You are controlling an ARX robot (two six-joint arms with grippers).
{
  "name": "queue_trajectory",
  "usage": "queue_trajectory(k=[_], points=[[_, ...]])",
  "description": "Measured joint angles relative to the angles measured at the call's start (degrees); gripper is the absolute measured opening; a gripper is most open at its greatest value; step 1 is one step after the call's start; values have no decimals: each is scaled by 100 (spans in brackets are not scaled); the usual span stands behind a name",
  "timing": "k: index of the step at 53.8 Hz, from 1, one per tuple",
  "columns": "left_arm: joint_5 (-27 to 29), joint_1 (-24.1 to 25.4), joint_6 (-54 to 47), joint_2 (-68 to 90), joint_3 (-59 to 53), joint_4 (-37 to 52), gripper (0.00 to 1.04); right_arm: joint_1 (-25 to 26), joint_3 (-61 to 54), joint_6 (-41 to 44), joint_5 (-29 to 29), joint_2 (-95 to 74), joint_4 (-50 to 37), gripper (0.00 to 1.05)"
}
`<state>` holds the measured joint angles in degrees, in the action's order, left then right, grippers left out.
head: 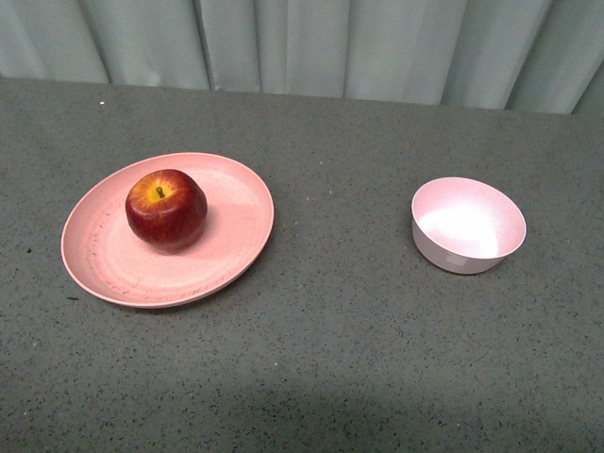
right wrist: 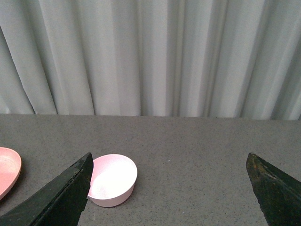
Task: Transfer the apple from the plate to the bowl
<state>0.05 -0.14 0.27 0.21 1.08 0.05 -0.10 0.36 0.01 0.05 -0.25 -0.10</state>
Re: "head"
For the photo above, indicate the pink round plate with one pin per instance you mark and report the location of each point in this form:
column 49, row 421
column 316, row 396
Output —
column 105, row 258

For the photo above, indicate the red apple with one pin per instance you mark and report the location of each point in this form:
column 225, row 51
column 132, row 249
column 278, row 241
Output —
column 167, row 209

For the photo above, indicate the pale pink bowl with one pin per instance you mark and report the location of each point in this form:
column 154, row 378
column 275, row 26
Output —
column 465, row 226

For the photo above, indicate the grey-white curtain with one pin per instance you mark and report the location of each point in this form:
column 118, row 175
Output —
column 544, row 56

